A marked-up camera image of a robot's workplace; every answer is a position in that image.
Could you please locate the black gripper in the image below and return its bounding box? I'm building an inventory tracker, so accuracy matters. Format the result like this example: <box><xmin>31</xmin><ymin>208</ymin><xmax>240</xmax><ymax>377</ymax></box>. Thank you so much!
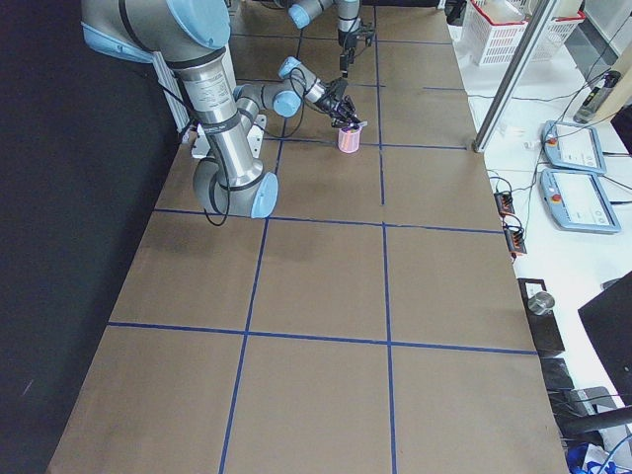
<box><xmin>338</xmin><ymin>22</ymin><xmax>374</xmax><ymax>69</ymax></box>
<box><xmin>318</xmin><ymin>68</ymin><xmax>367</xmax><ymax>129</ymax></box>

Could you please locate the teach pendant near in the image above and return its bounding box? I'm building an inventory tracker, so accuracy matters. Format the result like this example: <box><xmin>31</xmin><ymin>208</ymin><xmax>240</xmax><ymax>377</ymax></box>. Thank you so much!
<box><xmin>540</xmin><ymin>168</ymin><xmax>621</xmax><ymax>235</ymax></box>

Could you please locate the pink mesh pen holder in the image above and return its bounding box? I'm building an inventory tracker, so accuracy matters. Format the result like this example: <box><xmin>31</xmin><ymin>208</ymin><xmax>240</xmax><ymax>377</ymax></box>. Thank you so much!
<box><xmin>337</xmin><ymin>125</ymin><xmax>362</xmax><ymax>154</ymax></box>

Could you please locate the black monitor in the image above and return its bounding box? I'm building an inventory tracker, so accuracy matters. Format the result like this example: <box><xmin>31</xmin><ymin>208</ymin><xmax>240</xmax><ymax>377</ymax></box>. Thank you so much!
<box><xmin>579</xmin><ymin>274</ymin><xmax>632</xmax><ymax>405</ymax></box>

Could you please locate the white red plastic basket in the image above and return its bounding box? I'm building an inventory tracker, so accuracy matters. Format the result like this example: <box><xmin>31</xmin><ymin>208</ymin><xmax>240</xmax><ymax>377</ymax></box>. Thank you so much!
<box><xmin>461</xmin><ymin>1</ymin><xmax>527</xmax><ymax>66</ymax></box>

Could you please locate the teach pendant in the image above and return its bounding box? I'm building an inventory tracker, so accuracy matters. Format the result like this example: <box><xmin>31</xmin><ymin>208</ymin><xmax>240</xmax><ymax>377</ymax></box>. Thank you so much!
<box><xmin>541</xmin><ymin>120</ymin><xmax>606</xmax><ymax>175</ymax></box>
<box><xmin>540</xmin><ymin>168</ymin><xmax>621</xmax><ymax>235</ymax></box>

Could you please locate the teach pendant far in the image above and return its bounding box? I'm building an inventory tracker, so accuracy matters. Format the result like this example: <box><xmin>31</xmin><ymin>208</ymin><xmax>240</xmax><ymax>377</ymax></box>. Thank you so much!
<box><xmin>541</xmin><ymin>120</ymin><xmax>606</xmax><ymax>175</ymax></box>

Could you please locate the black orange power strip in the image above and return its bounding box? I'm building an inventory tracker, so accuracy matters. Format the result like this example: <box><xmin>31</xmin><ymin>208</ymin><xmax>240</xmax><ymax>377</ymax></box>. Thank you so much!
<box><xmin>494</xmin><ymin>191</ymin><xmax>514</xmax><ymax>216</ymax></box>
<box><xmin>503</xmin><ymin>224</ymin><xmax>527</xmax><ymax>257</ymax></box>

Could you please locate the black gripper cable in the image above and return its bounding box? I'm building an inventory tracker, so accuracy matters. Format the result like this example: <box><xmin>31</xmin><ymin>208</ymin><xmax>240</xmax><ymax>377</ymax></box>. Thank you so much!
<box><xmin>201</xmin><ymin>66</ymin><xmax>317</xmax><ymax>228</ymax></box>

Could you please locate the metal cylinder cup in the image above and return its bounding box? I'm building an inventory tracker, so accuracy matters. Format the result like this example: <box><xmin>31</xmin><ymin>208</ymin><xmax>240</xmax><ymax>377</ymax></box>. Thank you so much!
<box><xmin>527</xmin><ymin>291</ymin><xmax>555</xmax><ymax>316</ymax></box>

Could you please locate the aluminium frame post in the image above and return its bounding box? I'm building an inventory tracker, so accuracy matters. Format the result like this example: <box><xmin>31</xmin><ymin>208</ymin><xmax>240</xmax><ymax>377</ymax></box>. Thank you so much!
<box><xmin>472</xmin><ymin>0</ymin><xmax>561</xmax><ymax>153</ymax></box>

